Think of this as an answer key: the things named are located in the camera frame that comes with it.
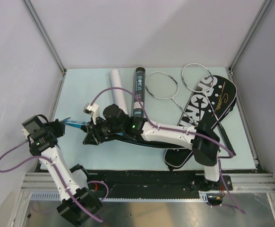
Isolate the black racket cover gold script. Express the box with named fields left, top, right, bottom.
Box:
left=206, top=75, right=237, bottom=130

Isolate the blue racket cover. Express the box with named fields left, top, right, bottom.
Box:
left=63, top=118, right=194, bottom=149

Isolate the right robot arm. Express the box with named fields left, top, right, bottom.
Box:
left=83, top=104, right=222, bottom=190

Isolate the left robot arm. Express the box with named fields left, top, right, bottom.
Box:
left=22, top=115, right=103, bottom=227

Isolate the black shuttlecock tube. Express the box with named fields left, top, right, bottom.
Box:
left=131, top=67, right=146, bottom=117

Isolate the white racket centre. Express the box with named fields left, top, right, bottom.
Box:
left=145, top=71, right=197, bottom=126

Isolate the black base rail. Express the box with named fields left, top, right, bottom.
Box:
left=88, top=170, right=233, bottom=200

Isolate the light green table mat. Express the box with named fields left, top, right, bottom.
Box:
left=54, top=67, right=255, bottom=171

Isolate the aluminium frame post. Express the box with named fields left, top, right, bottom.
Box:
left=228, top=0, right=274, bottom=72
left=21, top=0, right=65, bottom=73

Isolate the white racket right rear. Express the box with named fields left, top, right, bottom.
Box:
left=180, top=63, right=236, bottom=156

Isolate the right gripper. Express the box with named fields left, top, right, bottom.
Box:
left=84, top=115, right=124, bottom=145

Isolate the left aluminium frame post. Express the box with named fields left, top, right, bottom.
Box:
left=21, top=0, right=65, bottom=73

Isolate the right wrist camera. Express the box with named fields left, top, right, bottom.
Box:
left=83, top=103, right=100, bottom=125

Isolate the white shuttlecock tube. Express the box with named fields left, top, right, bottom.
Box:
left=110, top=69, right=128, bottom=114

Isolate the black racket cover front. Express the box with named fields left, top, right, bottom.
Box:
left=163, top=75, right=217, bottom=171

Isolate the right aluminium frame post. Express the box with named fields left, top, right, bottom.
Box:
left=228, top=0, right=274, bottom=72

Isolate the white racket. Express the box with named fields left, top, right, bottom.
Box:
left=180, top=63, right=236, bottom=156
left=145, top=71, right=197, bottom=126

